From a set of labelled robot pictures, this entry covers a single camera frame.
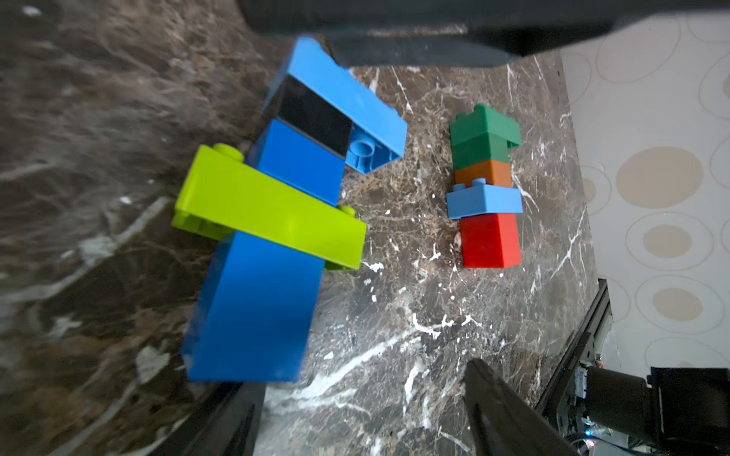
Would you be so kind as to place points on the green 2x2 lego brick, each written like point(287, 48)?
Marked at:
point(480, 149)

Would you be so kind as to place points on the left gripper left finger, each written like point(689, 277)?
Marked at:
point(227, 423)

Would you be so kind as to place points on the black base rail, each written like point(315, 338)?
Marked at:
point(562, 404)

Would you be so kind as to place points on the red 2x2 lego brick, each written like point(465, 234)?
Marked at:
point(490, 241)

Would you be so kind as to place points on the orange 2x2 lego brick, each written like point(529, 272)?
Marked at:
point(493, 172)

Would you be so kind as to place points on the light blue 2x4 lego brick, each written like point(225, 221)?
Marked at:
point(481, 199)
point(324, 101)

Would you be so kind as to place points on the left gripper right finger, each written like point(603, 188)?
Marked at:
point(502, 423)

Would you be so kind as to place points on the blue 2x2 lego brick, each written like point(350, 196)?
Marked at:
point(254, 314)
point(290, 157)

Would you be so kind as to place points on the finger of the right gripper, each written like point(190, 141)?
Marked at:
point(469, 34)

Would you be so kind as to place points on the lime green 2x4 lego brick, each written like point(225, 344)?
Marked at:
point(222, 195)

